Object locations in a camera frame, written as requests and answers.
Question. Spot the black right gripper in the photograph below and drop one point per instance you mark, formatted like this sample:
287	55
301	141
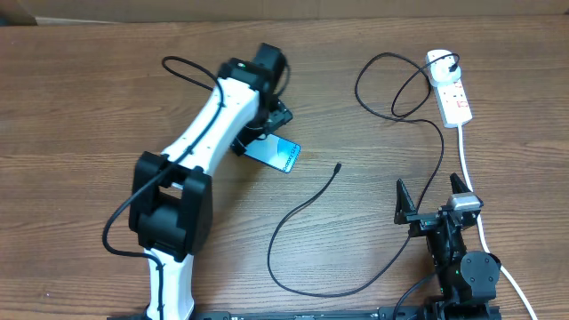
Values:
422	223

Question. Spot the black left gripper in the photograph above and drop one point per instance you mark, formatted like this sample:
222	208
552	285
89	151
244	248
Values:
277	113

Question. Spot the black smartphone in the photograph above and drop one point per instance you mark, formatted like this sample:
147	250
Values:
274	151

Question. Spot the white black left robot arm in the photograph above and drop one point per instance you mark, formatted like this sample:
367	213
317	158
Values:
172	202

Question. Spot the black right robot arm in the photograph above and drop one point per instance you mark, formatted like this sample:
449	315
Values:
467	279

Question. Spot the white charger plug adapter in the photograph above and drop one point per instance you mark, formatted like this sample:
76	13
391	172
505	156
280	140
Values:
443	67

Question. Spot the white power strip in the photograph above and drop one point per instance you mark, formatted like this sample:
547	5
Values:
453	104

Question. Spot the brown cardboard backdrop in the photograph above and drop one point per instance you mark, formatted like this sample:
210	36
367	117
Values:
59	11

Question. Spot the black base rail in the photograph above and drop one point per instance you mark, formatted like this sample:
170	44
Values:
382	313

